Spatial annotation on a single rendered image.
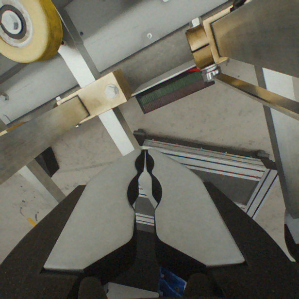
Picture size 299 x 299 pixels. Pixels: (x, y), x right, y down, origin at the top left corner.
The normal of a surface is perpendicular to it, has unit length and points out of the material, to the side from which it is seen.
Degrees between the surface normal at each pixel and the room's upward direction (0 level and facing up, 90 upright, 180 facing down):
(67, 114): 90
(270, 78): 0
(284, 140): 0
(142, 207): 0
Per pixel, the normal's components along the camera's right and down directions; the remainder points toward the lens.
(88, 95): -0.14, 0.48
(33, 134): 0.89, -0.33
